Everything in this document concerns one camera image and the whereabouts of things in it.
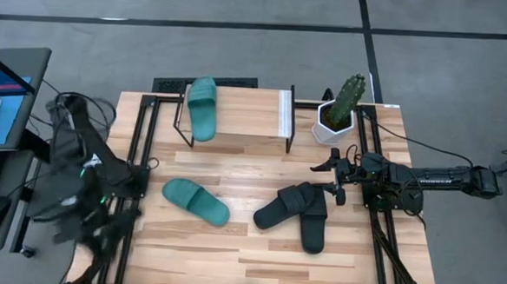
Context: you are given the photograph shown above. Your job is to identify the teal rubber slide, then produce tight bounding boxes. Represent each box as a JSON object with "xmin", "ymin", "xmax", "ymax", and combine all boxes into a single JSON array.
[
  {"xmin": 185, "ymin": 74, "xmax": 220, "ymax": 143},
  {"xmin": 160, "ymin": 176, "xmax": 234, "ymax": 228}
]

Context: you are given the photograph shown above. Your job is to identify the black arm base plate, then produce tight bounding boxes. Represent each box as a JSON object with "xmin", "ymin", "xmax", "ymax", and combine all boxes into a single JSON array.
[
  {"xmin": 360, "ymin": 182, "xmax": 426, "ymax": 214},
  {"xmin": 102, "ymin": 163, "xmax": 151, "ymax": 201}
]

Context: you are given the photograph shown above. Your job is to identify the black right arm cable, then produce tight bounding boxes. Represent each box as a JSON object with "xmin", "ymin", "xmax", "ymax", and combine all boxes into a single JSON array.
[{"xmin": 356, "ymin": 112, "xmax": 477, "ymax": 168}]

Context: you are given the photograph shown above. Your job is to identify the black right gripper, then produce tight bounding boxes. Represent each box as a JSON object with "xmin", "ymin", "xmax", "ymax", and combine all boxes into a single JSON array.
[{"xmin": 308, "ymin": 146, "xmax": 367, "ymax": 208}]

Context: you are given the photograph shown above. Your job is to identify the laptop with blue screen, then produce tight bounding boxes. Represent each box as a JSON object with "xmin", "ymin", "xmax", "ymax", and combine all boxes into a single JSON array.
[{"xmin": 0, "ymin": 44, "xmax": 53, "ymax": 156}]

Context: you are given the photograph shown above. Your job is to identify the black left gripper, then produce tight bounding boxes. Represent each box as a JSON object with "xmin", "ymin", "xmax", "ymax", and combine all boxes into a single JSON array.
[{"xmin": 77, "ymin": 201, "xmax": 143, "ymax": 263}]

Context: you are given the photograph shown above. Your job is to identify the green cactus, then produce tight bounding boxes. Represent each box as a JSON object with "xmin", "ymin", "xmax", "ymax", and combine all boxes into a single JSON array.
[{"xmin": 326, "ymin": 72, "xmax": 367, "ymax": 128}]

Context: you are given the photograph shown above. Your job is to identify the black perforated floor mat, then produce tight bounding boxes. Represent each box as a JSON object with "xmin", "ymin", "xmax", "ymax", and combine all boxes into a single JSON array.
[{"xmin": 151, "ymin": 71, "xmax": 260, "ymax": 99}]

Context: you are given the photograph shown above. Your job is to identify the black aluminium table frame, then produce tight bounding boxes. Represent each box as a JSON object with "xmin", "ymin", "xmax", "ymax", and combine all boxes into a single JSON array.
[{"xmin": 65, "ymin": 88, "xmax": 447, "ymax": 284}]

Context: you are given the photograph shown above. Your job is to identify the grey computer desk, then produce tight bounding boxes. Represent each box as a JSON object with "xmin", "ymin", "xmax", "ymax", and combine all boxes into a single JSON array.
[{"xmin": 0, "ymin": 145, "xmax": 41, "ymax": 256}]

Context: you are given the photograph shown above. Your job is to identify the black rubber slide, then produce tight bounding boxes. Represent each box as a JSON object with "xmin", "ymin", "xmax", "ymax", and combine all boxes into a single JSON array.
[
  {"xmin": 252, "ymin": 179, "xmax": 320, "ymax": 233},
  {"xmin": 297, "ymin": 185, "xmax": 331, "ymax": 255}
]

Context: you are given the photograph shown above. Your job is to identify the wooden shelf black metal frame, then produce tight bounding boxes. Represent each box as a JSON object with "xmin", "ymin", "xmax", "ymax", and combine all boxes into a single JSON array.
[{"xmin": 172, "ymin": 79, "xmax": 299, "ymax": 155}]

